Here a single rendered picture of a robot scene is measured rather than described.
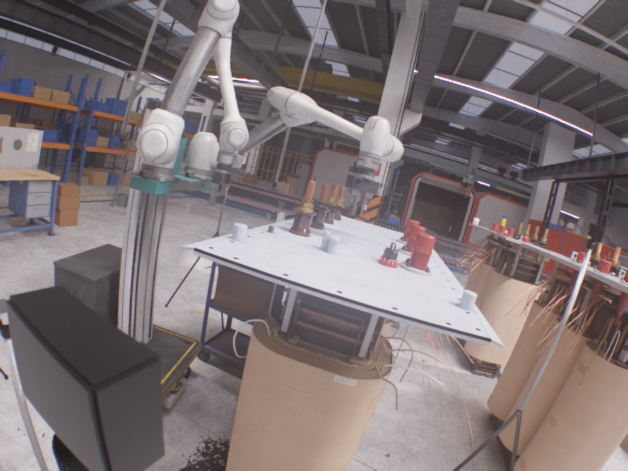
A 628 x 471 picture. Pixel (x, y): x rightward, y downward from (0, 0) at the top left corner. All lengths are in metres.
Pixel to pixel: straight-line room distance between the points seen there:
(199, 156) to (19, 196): 3.77
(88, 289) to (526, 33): 15.04
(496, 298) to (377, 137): 2.69
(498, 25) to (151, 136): 14.12
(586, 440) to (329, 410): 1.55
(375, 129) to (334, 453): 1.16
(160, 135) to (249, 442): 1.14
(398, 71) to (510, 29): 5.26
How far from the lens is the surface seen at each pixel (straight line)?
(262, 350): 1.03
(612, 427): 2.21
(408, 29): 13.35
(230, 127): 1.33
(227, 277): 2.41
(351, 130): 1.49
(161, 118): 1.32
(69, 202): 5.81
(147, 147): 1.28
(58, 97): 9.32
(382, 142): 1.28
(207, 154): 1.94
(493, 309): 3.68
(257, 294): 2.32
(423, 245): 1.16
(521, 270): 3.73
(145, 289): 2.14
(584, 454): 2.24
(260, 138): 1.89
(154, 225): 2.00
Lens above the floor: 1.59
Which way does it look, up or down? 10 degrees down
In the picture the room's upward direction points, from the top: 14 degrees clockwise
